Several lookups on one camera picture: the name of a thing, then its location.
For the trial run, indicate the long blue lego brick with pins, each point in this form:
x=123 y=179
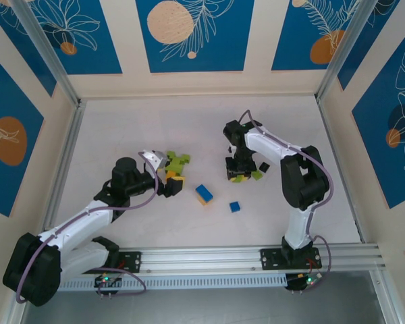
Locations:
x=204 y=193

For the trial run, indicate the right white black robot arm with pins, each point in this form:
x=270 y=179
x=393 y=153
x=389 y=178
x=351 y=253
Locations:
x=266 y=143

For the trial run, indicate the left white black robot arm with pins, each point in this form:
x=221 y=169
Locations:
x=81 y=219

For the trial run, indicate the small black lego brick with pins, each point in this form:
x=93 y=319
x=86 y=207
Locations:
x=264 y=166

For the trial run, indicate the small blue lego brick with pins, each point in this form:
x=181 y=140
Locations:
x=235 y=206

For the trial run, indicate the left controller circuit board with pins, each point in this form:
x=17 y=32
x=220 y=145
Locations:
x=104 y=280

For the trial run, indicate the controller circuit board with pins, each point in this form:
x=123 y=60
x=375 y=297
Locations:
x=310 y=280
x=104 y=280

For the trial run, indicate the right controller circuit board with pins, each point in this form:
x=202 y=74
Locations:
x=310 y=280

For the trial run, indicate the grey metal plate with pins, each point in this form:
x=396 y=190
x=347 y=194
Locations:
x=206 y=307

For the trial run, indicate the aluminium side rail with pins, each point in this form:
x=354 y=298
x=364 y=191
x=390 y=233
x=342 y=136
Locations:
x=75 y=125
x=339 y=168

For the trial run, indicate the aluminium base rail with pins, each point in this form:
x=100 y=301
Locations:
x=206 y=258

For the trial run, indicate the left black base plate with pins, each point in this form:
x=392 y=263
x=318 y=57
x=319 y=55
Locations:
x=131 y=261

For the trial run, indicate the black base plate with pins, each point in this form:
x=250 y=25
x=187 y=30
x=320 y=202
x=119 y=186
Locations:
x=270 y=260
x=131 y=261

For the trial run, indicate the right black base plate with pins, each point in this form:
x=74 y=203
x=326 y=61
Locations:
x=270 y=260

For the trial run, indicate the aluminium corner post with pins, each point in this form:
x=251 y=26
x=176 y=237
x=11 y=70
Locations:
x=50 y=57
x=341 y=54

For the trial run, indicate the aluminium frame bar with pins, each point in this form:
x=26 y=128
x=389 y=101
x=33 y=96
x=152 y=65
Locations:
x=11 y=320
x=386 y=303

